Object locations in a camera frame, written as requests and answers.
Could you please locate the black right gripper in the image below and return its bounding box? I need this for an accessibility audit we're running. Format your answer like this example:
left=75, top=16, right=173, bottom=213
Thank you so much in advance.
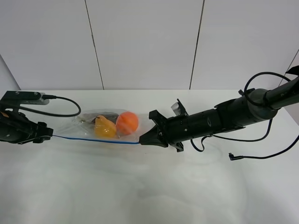
left=139, top=110, right=188, bottom=152

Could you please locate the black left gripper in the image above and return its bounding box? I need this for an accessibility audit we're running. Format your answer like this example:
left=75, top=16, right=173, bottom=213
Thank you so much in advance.
left=0, top=112, right=53, bottom=144

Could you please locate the clear blue-zip plastic bag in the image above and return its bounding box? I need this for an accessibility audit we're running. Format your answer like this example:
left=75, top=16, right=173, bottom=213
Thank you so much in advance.
left=53, top=109, right=154, bottom=145

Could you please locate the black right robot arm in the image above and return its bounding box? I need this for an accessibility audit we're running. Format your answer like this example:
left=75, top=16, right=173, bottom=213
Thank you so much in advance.
left=139, top=78, right=299, bottom=152

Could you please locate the orange fruit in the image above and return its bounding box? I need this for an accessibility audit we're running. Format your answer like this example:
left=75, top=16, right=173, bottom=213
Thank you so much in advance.
left=116, top=112, right=139, bottom=135

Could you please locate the yellow pear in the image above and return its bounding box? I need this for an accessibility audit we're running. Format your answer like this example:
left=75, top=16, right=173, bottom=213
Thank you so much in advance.
left=94, top=115, right=117, bottom=138

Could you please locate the dark eggplant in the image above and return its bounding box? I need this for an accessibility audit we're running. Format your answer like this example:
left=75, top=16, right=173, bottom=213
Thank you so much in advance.
left=79, top=112, right=119, bottom=124

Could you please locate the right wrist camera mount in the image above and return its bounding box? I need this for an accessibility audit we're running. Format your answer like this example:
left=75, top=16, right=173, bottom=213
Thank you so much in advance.
left=171, top=99, right=189, bottom=116

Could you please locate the left camera black cable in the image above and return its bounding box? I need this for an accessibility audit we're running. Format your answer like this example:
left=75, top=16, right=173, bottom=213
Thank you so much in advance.
left=20, top=94, right=82, bottom=118

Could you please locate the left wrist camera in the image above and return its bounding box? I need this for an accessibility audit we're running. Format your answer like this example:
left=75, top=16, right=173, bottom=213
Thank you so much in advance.
left=0, top=91, right=50, bottom=109

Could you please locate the loose black usb cable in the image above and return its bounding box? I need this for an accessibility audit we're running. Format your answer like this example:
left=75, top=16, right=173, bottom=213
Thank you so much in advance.
left=190, top=72, right=299, bottom=161

